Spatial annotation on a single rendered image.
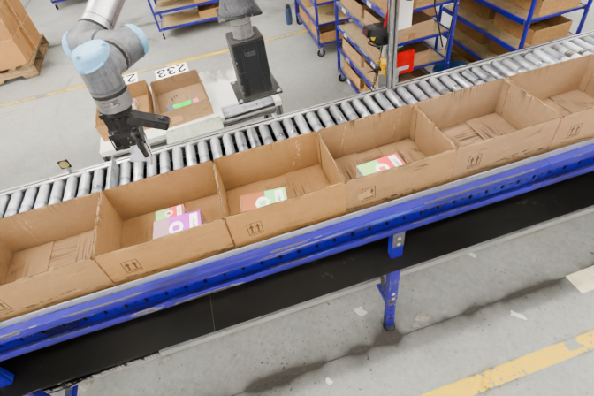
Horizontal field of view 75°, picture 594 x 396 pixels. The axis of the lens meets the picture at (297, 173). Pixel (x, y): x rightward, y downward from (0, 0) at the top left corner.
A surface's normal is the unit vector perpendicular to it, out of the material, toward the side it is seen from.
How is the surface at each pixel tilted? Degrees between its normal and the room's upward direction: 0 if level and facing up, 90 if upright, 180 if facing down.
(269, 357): 0
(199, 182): 90
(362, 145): 89
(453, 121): 89
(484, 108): 90
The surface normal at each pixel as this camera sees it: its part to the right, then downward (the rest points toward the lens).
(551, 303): -0.12, -0.72
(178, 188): 0.27, 0.63
